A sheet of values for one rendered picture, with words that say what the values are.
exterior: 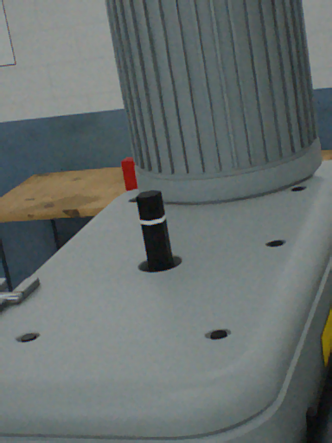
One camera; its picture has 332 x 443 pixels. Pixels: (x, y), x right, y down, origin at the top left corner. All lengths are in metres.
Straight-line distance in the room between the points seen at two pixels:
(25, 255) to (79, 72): 1.25
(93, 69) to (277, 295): 4.71
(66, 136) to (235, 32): 4.65
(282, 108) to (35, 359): 0.39
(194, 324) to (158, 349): 0.04
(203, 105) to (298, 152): 0.11
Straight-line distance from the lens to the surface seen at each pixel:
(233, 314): 0.66
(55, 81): 5.47
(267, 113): 0.91
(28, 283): 0.77
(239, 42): 0.89
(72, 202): 4.81
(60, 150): 5.55
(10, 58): 5.56
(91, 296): 0.74
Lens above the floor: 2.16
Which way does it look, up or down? 18 degrees down
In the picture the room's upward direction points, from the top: 10 degrees counter-clockwise
